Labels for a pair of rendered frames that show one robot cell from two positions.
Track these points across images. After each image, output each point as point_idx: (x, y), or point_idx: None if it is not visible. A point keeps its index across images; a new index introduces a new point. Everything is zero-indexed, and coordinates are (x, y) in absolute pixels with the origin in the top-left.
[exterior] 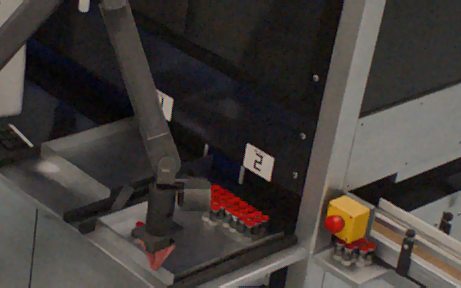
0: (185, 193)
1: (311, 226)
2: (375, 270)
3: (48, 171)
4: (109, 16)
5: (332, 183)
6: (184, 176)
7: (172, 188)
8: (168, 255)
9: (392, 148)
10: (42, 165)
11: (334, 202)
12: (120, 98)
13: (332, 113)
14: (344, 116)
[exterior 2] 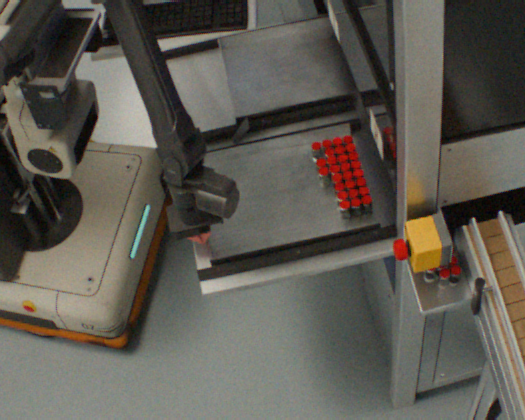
0: (198, 196)
1: (401, 230)
2: (454, 296)
3: (211, 72)
4: (104, 5)
5: (415, 201)
6: (207, 174)
7: (187, 186)
8: (242, 220)
9: (512, 167)
10: (211, 62)
11: (408, 225)
12: None
13: (401, 135)
14: (412, 144)
